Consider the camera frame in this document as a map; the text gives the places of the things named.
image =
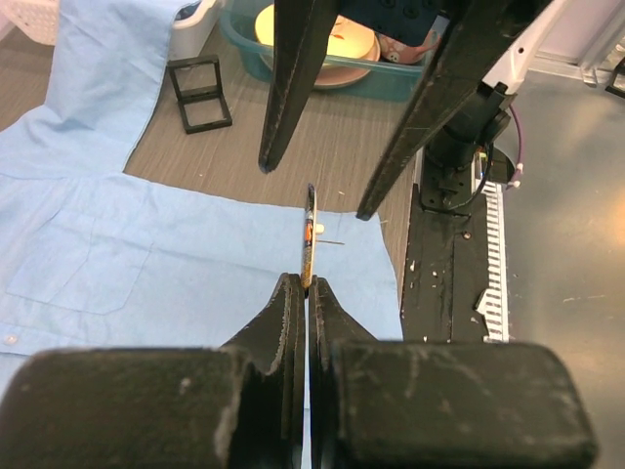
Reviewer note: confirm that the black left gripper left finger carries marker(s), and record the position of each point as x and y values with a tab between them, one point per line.
240	405

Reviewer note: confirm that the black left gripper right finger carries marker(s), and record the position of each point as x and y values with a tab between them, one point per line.
411	404

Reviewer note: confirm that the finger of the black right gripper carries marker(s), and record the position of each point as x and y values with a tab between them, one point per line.
478	35
301	35

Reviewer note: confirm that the round colourful brooch pin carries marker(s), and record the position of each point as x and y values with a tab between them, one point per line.
311	231

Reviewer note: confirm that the light blue button shirt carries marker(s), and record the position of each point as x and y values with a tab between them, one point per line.
92	258

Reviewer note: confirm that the black brooch box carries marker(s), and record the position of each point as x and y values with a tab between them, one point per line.
200	94

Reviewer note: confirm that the cream bird pattern plate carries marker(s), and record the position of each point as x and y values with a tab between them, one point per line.
347	38

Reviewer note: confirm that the pink plate under cream plate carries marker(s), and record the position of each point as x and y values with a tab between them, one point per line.
338	76

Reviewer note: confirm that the pink ceramic mug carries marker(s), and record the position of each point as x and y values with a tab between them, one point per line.
396	52

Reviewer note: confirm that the teal plastic tray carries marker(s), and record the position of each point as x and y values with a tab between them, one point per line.
371	77

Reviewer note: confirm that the white plastic mesh basket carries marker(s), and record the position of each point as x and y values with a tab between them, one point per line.
37	19

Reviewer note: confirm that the aluminium frame rail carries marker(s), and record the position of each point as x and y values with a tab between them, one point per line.
581	39

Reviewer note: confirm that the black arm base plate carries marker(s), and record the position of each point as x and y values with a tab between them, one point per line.
446	266

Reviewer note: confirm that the white slotted cable duct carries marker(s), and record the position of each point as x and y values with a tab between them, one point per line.
493	302

